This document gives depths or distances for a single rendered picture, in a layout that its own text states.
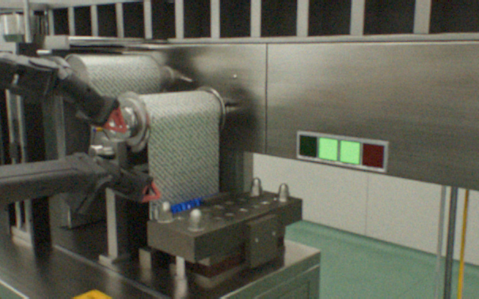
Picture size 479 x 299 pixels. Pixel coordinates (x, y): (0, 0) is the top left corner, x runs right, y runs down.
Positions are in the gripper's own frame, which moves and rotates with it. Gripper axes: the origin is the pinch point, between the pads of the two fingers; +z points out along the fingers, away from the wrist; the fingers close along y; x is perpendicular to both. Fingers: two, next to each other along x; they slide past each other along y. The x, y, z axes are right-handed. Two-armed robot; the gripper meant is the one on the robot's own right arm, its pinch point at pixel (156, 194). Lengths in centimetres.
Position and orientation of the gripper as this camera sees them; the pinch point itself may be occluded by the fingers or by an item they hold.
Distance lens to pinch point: 132.3
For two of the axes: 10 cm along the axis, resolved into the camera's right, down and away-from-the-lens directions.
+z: 5.8, 3.5, 7.4
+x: 3.4, -9.2, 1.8
